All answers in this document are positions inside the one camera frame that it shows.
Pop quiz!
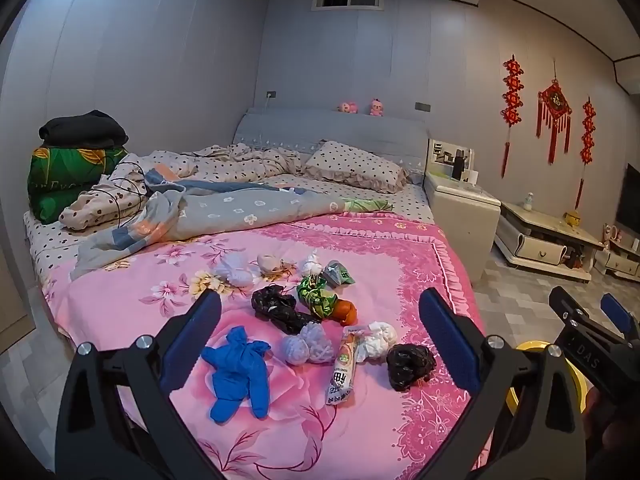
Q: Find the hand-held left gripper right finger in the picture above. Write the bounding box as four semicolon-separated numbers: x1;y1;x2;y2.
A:
418;287;586;480

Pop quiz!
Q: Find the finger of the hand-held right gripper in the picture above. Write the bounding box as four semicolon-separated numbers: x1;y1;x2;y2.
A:
549;285;593;328
600;292;640;345

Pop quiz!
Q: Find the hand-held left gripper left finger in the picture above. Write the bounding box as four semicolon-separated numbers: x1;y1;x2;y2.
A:
55;287;223;480

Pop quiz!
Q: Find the yellow trash bin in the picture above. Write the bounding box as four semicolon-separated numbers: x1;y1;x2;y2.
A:
504;339;590;415

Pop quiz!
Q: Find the small black plastic bag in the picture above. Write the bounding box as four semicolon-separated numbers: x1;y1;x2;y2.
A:
386;343;437;392

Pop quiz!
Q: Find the blue rubber glove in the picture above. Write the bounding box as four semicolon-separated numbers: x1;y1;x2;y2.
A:
201;326;272;423

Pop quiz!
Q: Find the large black plastic bag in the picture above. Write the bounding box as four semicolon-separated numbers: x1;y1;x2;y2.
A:
251;284;323;335

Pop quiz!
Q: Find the beige wrapper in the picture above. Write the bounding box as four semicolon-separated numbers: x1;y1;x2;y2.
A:
256;252;297;277

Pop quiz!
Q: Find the white foam net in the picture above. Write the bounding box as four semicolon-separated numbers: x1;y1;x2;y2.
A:
280;322;334;365

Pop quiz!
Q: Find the long sausage wrapper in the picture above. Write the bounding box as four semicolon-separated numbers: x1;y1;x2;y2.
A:
325;326;363;406

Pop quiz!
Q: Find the shiny green snack wrapper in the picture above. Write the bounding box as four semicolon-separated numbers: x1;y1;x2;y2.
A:
296;276;337;321

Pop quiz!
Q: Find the grey green snack packet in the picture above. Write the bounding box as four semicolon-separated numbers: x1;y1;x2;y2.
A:
321;260;354;287

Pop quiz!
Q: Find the small white knotted tissue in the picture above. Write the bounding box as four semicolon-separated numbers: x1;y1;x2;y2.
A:
299;249;323;277

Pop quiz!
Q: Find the cream television cabinet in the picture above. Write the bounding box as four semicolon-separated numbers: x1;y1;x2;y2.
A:
595;240;640;281

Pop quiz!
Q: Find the cream coffee table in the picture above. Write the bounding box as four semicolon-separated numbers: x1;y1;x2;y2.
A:
494;201;606;283

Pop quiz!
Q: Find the pink floral blanket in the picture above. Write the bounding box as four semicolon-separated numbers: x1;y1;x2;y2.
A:
50;210;493;480

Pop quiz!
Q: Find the black television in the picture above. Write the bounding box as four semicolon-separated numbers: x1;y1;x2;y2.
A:
615;164;640;238

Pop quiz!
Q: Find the cream nightstand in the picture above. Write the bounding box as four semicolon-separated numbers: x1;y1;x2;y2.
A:
424;170;501;283

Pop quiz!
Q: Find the grey floral quilt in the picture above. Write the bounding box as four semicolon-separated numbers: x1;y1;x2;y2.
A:
70;167;396;281

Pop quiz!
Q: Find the white dotted bed sheet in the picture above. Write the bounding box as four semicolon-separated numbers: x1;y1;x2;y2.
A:
22;175;436;291

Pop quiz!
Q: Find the beige polka dot duvet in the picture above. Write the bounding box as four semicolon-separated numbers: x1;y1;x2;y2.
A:
59;142;311;231

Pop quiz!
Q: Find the white framed picture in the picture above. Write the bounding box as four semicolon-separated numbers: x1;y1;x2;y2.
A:
429;139;473;171

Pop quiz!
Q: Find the polka dot pillow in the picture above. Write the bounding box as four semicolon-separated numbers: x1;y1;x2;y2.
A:
301;141;411;195

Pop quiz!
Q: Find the red diamond tassel decoration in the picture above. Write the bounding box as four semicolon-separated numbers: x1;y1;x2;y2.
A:
536;60;573;165

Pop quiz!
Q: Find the green floral folded quilt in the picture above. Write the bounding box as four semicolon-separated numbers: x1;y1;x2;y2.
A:
27;145;126;225

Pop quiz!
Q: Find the black folded clothing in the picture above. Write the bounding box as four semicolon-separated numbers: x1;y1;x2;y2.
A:
39;110;129;148

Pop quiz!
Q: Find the grey upholstered bed headboard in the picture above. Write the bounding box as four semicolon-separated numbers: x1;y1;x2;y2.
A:
232;107;430;186

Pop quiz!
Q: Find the black cable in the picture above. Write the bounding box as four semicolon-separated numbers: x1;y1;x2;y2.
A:
100;162;151;231

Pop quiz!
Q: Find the red knot string decoration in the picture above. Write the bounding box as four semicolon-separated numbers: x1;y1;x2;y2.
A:
501;54;526;178
575;96;598;211

